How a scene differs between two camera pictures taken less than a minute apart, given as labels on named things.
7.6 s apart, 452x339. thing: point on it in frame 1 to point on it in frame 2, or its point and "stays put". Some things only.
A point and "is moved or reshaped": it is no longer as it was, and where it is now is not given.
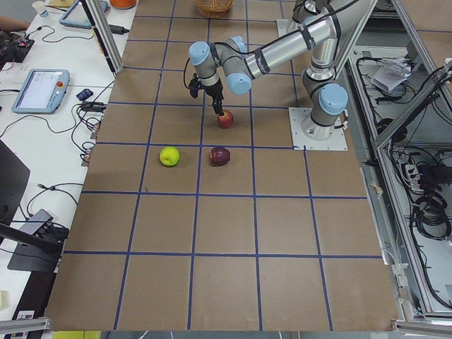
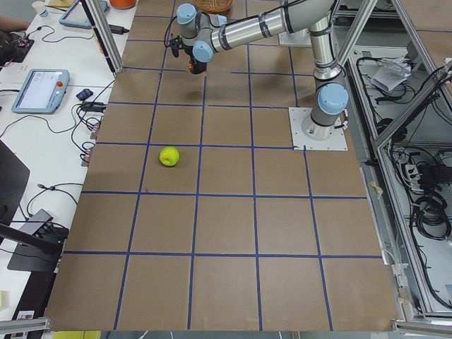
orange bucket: (123, 4) stays put
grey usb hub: (33, 224) stays put
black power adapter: (118, 30) stays put
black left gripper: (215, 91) to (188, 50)
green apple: (169, 156) stays put
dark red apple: (219, 156) is moved or reshaped
